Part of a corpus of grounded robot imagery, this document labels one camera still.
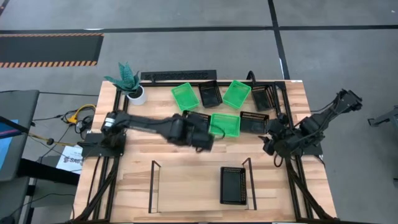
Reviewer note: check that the grey side desk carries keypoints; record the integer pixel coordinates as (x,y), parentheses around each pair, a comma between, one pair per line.
(21,105)

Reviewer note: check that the blue flat panel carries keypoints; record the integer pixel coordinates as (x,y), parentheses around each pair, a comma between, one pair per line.
(6,146)

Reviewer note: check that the green perforated plastic basket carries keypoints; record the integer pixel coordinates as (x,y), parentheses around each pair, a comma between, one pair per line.
(230,126)
(236,95)
(185,97)

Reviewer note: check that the black desk crossbar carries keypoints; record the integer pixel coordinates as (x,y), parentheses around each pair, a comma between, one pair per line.
(46,172)

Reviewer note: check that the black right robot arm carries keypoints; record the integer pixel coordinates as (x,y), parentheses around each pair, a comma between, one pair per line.
(326,118)

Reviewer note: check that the black hazard-striped floor mat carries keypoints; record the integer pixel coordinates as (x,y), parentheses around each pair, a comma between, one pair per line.
(49,49)

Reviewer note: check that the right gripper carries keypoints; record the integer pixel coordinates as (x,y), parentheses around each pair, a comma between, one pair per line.
(278,129)

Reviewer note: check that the green plant in white pot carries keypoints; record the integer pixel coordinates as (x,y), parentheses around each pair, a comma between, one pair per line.
(138,97)

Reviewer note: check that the black perforated plastic basket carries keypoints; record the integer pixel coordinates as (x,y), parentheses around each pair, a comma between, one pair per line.
(233,186)
(262,99)
(199,115)
(210,96)
(254,124)

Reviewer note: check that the black perforated panel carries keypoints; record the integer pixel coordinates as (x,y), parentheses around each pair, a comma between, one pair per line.
(177,75)

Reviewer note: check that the grey metal stand leg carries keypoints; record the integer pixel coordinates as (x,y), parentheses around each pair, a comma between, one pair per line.
(385,116)

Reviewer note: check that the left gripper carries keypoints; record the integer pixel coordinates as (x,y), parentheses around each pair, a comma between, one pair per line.
(200,138)

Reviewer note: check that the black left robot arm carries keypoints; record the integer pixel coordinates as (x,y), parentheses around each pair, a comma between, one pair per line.
(146,123)

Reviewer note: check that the white printed paper sheet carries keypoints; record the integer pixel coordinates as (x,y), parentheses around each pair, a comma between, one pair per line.
(70,160)

